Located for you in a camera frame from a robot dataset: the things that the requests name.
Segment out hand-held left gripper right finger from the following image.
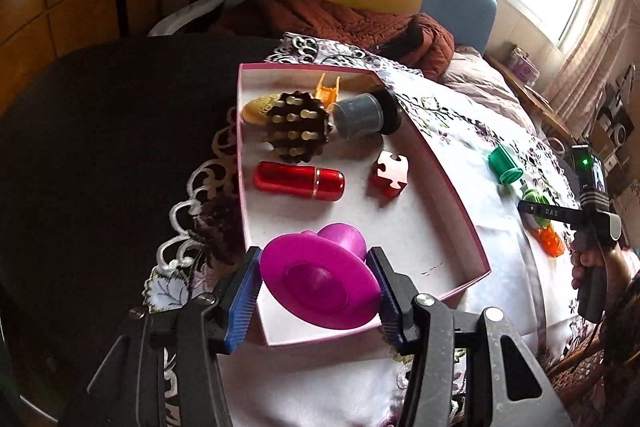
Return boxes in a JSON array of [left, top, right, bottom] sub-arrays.
[[366, 246, 576, 427]]

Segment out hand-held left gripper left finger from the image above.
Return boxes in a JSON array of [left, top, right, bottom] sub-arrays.
[[60, 246, 264, 427]]

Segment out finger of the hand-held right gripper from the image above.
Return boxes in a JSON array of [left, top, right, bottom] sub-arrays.
[[517, 201, 583, 224]]

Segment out light green plastic toy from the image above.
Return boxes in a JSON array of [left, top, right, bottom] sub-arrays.
[[521, 188, 551, 228]]

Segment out orange linked cube blocks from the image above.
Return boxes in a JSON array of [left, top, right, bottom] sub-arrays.
[[537, 227, 566, 258]]

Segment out magenta plastic suction cup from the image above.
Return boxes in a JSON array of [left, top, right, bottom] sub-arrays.
[[259, 223, 382, 329]]

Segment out shallow pink cardboard box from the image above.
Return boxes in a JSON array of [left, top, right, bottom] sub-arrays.
[[235, 63, 493, 348]]

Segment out red puzzle piece block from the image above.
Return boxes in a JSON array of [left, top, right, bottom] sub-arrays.
[[370, 150, 411, 195]]

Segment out red metallic cylinder case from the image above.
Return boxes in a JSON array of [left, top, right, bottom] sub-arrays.
[[252, 160, 346, 200]]

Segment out brown spiky massage ball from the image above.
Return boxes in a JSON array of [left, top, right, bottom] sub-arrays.
[[260, 92, 336, 164]]

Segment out grey canister with black lid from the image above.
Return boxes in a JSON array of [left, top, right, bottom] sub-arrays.
[[330, 88, 402, 140]]

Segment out yellow textured oval object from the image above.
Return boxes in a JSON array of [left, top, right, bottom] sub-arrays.
[[242, 93, 286, 125]]

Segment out orange plastic clip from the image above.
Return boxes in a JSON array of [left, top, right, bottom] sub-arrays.
[[312, 74, 342, 108]]

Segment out person's right forearm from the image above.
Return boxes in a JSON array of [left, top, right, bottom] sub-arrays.
[[602, 247, 640, 358]]

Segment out person's right hand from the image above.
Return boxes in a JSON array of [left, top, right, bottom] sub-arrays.
[[570, 244, 603, 293]]

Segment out white embroidered floral tablecloth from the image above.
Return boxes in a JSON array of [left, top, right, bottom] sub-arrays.
[[142, 32, 601, 427]]

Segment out dark green plastic canister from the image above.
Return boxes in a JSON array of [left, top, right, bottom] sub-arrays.
[[487, 144, 523, 186]]

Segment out black stereo equipment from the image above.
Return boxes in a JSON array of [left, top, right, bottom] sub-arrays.
[[592, 67, 640, 158]]

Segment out wooden desk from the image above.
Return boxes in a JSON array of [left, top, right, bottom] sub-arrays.
[[492, 54, 576, 142]]

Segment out purple patterned box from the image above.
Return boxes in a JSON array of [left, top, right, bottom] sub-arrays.
[[507, 46, 541, 82]]

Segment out brown wicker chair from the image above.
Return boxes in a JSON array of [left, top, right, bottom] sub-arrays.
[[547, 322, 621, 388]]

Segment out beige curtain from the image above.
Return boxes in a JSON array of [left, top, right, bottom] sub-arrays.
[[557, 0, 640, 138]]

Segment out pale pink quilt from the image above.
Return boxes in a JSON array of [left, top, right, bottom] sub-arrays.
[[440, 46, 526, 108]]

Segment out rust brown quilted blanket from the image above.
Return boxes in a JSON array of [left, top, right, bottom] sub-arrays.
[[220, 0, 456, 80]]

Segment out white plastic chair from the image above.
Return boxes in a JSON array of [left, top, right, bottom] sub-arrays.
[[147, 0, 226, 38]]

